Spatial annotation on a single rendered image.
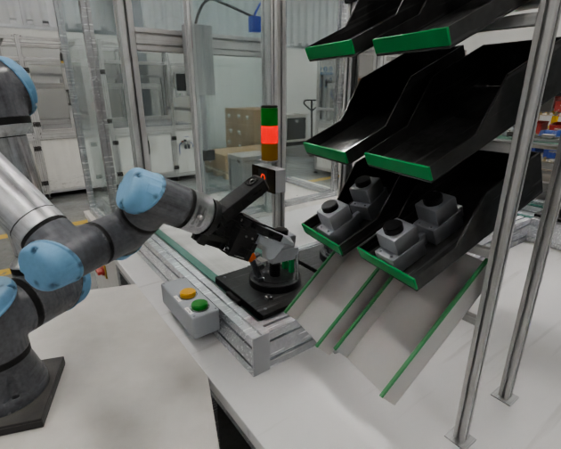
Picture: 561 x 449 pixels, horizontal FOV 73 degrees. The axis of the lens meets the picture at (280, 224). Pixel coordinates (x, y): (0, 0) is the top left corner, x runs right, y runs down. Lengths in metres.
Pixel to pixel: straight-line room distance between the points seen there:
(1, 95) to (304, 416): 0.83
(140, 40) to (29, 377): 1.40
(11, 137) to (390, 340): 0.80
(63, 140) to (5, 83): 5.26
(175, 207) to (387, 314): 0.43
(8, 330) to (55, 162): 5.35
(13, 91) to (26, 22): 8.05
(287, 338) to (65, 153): 5.49
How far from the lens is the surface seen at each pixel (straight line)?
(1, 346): 0.90
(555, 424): 0.97
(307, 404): 0.86
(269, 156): 1.14
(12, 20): 8.95
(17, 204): 0.68
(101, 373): 1.01
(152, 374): 0.96
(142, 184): 0.63
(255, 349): 0.87
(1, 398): 0.94
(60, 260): 0.62
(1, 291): 0.88
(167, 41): 1.95
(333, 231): 0.69
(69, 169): 6.21
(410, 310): 0.74
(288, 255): 0.84
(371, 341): 0.75
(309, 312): 0.84
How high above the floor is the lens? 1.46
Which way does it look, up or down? 20 degrees down
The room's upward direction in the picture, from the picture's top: straight up
